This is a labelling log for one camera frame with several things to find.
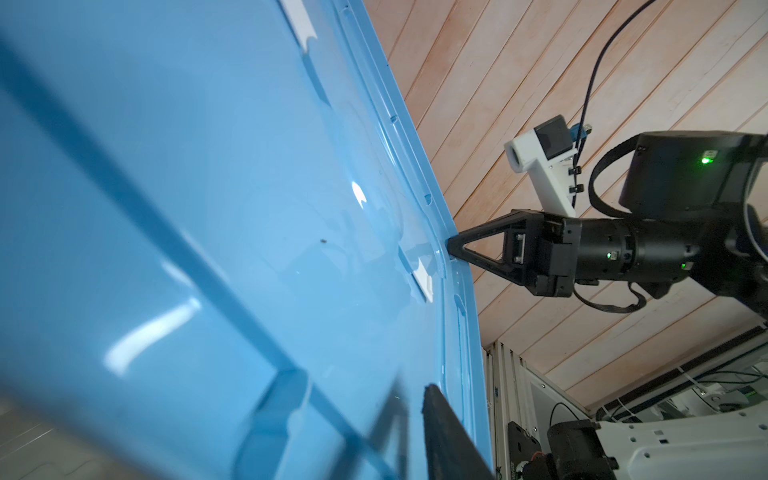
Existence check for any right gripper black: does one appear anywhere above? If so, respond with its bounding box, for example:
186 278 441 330
446 210 702 299

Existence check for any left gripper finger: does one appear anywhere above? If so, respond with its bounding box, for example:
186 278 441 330
422 384 494 479

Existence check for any blue plastic bin lid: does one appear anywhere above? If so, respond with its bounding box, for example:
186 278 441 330
1 1 492 479

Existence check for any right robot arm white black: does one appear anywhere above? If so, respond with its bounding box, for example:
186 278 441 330
447 122 767 479

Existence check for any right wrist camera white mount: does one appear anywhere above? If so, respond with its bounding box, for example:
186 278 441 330
504 115 583 217

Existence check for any aluminium rail base frame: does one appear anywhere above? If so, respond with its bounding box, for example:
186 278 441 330
484 341 589 479

